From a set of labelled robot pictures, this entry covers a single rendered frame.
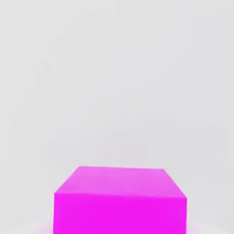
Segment small magenta cube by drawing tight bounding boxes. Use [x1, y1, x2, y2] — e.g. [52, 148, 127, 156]
[53, 165, 188, 234]

